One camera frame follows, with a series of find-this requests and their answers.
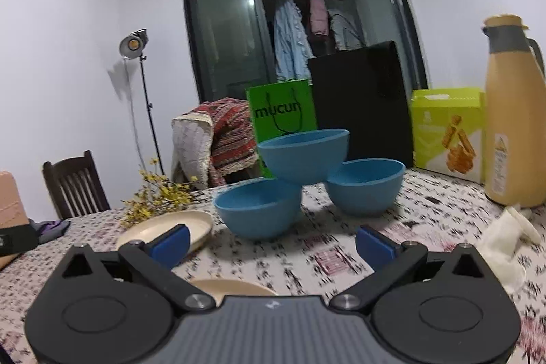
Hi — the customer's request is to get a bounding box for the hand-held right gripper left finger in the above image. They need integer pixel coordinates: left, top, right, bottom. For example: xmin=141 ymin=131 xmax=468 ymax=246
xmin=51 ymin=223 xmax=216 ymax=312

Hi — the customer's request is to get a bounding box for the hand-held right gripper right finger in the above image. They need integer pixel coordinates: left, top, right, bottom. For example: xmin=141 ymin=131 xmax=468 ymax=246
xmin=330 ymin=225 xmax=495 ymax=312

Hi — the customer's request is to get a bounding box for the cream plate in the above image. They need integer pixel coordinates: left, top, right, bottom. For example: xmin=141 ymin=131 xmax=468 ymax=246
xmin=116 ymin=210 xmax=214 ymax=256
xmin=188 ymin=279 xmax=278 ymax=307

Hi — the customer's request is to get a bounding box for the blue bowl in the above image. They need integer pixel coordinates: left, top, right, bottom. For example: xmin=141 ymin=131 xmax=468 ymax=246
xmin=258 ymin=129 xmax=351 ymax=185
xmin=214 ymin=177 xmax=303 ymax=241
xmin=325 ymin=158 xmax=406 ymax=218

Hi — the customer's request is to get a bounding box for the purple grey cloth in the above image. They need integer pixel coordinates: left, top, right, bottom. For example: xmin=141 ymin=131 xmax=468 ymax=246
xmin=30 ymin=219 xmax=71 ymax=244

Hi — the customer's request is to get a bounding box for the yellow flower branch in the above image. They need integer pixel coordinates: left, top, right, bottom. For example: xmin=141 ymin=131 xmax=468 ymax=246
xmin=120 ymin=158 xmax=203 ymax=229

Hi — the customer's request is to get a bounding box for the pink hard case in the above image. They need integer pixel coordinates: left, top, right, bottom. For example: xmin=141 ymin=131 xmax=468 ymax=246
xmin=0 ymin=171 xmax=31 ymax=271

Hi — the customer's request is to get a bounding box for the dark wooden chair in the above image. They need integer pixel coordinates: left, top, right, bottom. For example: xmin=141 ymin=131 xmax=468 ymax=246
xmin=43 ymin=151 xmax=111 ymax=220

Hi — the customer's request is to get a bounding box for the red patterned blanket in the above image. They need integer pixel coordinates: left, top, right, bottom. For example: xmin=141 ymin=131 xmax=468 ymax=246
xmin=171 ymin=97 xmax=263 ymax=190

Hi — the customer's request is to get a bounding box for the yellow-green snack box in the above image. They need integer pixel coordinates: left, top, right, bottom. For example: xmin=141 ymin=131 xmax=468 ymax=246
xmin=410 ymin=88 xmax=487 ymax=183

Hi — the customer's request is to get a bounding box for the black paper bag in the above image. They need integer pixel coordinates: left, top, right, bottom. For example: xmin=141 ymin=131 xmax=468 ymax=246
xmin=308 ymin=41 xmax=414 ymax=169

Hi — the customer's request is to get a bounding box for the green paper bag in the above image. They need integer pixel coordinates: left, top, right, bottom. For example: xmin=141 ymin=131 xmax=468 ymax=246
xmin=246 ymin=79 xmax=318 ymax=179

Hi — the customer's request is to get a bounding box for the yellow thermos jug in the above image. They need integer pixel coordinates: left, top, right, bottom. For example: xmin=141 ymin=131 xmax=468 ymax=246
xmin=482 ymin=15 xmax=546 ymax=208

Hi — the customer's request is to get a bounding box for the studio light on stand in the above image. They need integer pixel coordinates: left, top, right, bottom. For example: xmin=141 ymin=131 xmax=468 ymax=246
xmin=119 ymin=29 xmax=167 ymax=177

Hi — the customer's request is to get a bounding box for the white garment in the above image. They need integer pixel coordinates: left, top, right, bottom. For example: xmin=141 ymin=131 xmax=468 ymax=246
xmin=328 ymin=0 xmax=365 ymax=51

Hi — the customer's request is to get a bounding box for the dark framed sliding glass door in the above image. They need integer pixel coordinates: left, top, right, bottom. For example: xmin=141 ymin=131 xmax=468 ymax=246
xmin=181 ymin=0 xmax=429 ymax=104

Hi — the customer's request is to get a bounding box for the light blue shirt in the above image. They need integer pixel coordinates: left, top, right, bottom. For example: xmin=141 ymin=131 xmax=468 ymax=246
xmin=273 ymin=0 xmax=314 ymax=82

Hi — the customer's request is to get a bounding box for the pink garment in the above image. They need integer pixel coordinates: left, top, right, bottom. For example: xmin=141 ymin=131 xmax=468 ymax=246
xmin=309 ymin=0 xmax=329 ymax=37

